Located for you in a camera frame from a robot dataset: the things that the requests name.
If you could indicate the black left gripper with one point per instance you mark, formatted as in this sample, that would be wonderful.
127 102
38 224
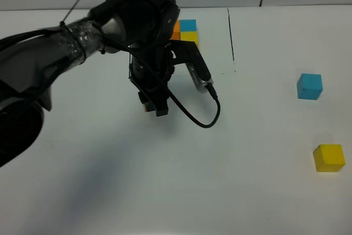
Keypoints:
158 59

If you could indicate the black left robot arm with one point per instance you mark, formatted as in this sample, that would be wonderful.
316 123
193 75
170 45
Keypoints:
32 61

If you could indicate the template orange cube block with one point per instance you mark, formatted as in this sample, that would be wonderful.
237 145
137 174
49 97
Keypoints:
176 31

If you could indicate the template yellow cube block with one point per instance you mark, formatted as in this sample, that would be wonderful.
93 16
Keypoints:
191 36

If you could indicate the template blue cube block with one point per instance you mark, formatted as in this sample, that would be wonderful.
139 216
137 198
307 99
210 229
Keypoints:
188 25

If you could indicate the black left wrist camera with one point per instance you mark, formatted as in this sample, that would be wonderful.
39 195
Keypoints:
187 53

